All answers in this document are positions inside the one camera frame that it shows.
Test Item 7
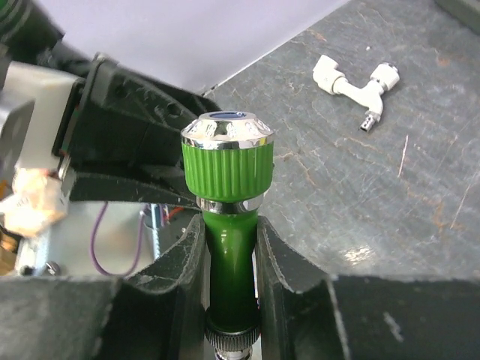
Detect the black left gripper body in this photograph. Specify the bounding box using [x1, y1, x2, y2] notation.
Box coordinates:
[52, 52, 220, 167]

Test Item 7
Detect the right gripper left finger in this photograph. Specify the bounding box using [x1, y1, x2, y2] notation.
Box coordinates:
[1, 215, 206, 359]

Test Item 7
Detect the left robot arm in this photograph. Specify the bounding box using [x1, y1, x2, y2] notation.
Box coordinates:
[1, 1, 218, 209]

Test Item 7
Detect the green plastic water faucet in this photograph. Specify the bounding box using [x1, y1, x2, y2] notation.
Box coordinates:
[181, 111, 275, 359]

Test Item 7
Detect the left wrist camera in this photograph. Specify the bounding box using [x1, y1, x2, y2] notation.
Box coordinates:
[1, 61, 80, 176]

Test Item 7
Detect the grey plastic dish tub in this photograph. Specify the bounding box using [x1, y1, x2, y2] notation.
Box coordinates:
[435, 0, 479, 26]

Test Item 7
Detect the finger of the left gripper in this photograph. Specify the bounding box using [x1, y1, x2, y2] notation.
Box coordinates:
[69, 170, 197, 209]

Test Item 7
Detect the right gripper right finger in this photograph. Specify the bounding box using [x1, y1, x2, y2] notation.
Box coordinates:
[256, 217, 479, 359]

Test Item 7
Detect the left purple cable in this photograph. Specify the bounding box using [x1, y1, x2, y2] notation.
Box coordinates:
[91, 202, 146, 277]

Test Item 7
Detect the white pvc pipe assembly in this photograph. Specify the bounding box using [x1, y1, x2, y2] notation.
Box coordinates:
[312, 55, 400, 133]

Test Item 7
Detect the white pvc elbow fitting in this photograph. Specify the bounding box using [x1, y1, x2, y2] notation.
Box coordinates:
[1, 168, 68, 238]

